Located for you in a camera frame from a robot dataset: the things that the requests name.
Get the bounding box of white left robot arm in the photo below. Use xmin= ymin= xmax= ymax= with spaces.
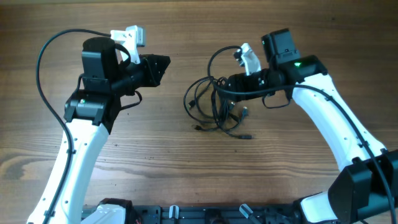
xmin=27 ymin=37 xmax=171 ymax=223

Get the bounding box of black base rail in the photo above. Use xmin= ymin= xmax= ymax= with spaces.
xmin=82 ymin=203 xmax=299 ymax=224

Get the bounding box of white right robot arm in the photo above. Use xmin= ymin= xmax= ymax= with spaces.
xmin=223 ymin=29 xmax=397 ymax=223

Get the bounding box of black cable bundle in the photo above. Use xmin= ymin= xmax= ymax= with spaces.
xmin=182 ymin=76 xmax=253 ymax=140

